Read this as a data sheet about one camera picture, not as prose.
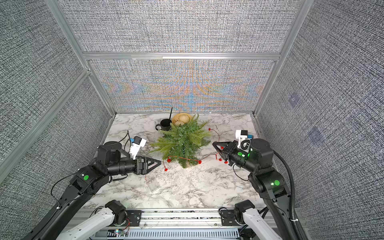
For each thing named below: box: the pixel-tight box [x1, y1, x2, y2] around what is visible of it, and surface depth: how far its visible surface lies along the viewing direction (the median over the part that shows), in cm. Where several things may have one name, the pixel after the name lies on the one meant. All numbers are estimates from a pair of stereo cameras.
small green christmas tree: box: [150, 114, 211, 169], surface depth 72 cm
